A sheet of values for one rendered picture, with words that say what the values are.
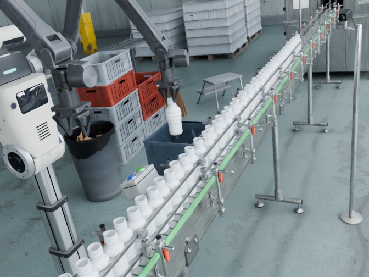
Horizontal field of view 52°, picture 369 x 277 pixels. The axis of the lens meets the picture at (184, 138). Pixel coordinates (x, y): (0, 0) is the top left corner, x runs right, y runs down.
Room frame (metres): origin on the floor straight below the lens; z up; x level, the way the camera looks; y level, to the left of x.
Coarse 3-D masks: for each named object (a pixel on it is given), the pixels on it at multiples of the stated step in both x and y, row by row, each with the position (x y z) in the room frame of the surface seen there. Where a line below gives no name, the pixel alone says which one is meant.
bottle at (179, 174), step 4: (176, 160) 1.25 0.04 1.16; (172, 164) 1.25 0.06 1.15; (176, 164) 1.22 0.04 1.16; (172, 168) 1.23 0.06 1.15; (176, 168) 1.22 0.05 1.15; (180, 168) 1.24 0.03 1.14; (176, 172) 1.22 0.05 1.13; (180, 172) 1.23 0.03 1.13; (176, 176) 1.21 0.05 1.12; (180, 176) 1.21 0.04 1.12; (184, 176) 1.24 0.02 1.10; (180, 180) 1.21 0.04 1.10; (184, 184) 1.22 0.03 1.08; (184, 188) 1.22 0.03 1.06; (184, 192) 1.22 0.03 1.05
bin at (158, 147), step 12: (156, 132) 2.12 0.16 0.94; (168, 132) 2.23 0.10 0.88; (192, 132) 2.18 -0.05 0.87; (144, 144) 1.99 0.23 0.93; (156, 144) 1.95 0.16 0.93; (168, 144) 1.91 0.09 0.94; (180, 144) 1.88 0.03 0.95; (192, 144) 1.85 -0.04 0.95; (156, 156) 1.96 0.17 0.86; (168, 156) 1.92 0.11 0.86; (156, 168) 1.97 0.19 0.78
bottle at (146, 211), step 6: (138, 198) 1.05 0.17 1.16; (144, 198) 1.04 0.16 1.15; (138, 204) 1.02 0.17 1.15; (144, 204) 1.02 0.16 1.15; (144, 210) 1.01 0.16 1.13; (150, 210) 1.02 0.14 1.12; (144, 216) 1.00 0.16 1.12; (150, 216) 1.02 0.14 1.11; (150, 228) 1.01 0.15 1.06; (150, 234) 1.01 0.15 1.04
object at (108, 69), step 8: (88, 56) 4.15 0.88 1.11; (96, 56) 4.28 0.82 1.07; (104, 56) 4.31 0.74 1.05; (120, 56) 4.01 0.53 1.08; (128, 56) 4.16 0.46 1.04; (96, 64) 3.66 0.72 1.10; (104, 64) 3.68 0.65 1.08; (112, 64) 3.82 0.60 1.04; (120, 64) 3.97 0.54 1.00; (128, 64) 4.13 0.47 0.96; (96, 72) 3.67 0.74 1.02; (104, 72) 3.65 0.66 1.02; (112, 72) 3.79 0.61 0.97; (120, 72) 3.94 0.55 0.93; (104, 80) 3.65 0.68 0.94; (112, 80) 3.75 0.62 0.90
